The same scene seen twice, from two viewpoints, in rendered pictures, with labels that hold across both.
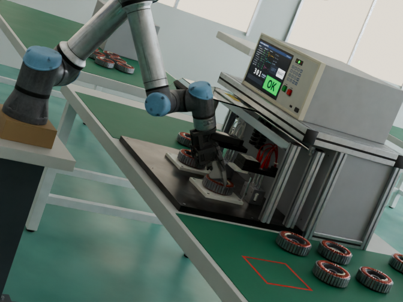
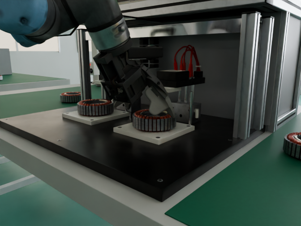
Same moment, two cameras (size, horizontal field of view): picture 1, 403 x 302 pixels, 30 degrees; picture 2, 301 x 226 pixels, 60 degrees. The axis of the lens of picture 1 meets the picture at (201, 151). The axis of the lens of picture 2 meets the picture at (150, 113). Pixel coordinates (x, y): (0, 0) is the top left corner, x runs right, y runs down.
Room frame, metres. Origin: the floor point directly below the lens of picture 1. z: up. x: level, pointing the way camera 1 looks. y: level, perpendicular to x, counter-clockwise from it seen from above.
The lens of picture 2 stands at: (1.91, 0.14, 0.97)
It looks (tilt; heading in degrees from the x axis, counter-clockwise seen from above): 13 degrees down; 340
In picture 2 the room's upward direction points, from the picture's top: straight up
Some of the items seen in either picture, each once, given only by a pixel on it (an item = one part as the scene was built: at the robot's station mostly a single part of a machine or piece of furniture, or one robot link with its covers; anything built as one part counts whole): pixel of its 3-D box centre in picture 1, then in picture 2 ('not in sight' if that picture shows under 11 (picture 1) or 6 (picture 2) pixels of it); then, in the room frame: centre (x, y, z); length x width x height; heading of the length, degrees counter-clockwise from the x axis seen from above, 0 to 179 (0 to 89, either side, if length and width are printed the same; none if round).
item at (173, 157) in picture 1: (190, 165); (96, 114); (2.73, 0.02, 0.78); 0.15 x 0.15 x 0.01; 29
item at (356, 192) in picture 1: (351, 201); (287, 71); (2.53, -0.55, 0.91); 0.28 x 0.03 x 0.32; 119
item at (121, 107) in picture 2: (224, 167); (128, 101); (2.80, -0.11, 0.80); 0.07 x 0.05 x 0.06; 29
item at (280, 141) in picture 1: (250, 120); (144, 32); (2.67, -0.13, 1.03); 0.62 x 0.01 x 0.03; 29
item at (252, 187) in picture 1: (252, 193); (185, 111); (2.59, -0.22, 0.80); 0.07 x 0.05 x 0.06; 29
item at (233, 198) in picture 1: (216, 190); (154, 128); (2.52, -0.10, 0.78); 0.15 x 0.15 x 0.01; 29
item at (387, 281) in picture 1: (374, 279); not in sight; (2.24, -0.65, 0.77); 0.11 x 0.11 x 0.04
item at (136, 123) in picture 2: (218, 184); (154, 119); (2.52, -0.10, 0.80); 0.11 x 0.11 x 0.04
